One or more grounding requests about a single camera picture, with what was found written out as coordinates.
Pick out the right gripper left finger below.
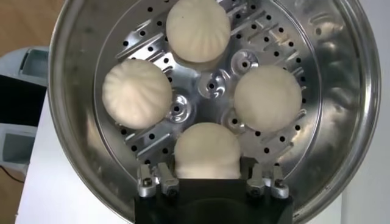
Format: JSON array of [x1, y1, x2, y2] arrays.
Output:
[[136, 161, 180, 198]]

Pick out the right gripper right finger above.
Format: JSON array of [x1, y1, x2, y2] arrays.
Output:
[[240, 157, 289, 199]]

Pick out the white steamed baozi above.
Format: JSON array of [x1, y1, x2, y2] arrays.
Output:
[[173, 122, 242, 180], [166, 0, 232, 64], [101, 58, 173, 130], [233, 65, 303, 133]]

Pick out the white black robot base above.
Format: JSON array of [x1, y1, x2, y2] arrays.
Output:
[[0, 46, 49, 176]]

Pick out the stainless steel steamer basket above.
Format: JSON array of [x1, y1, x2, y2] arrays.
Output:
[[48, 0, 381, 224]]

